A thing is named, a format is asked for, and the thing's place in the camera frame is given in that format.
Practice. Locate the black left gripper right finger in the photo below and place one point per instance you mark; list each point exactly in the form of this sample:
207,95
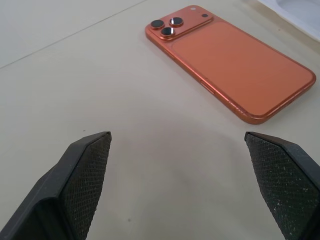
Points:
282,185

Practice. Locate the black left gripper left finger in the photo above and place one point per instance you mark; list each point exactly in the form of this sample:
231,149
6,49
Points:
72,190

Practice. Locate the orange smartphone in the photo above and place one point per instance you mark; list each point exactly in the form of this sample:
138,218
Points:
237,70

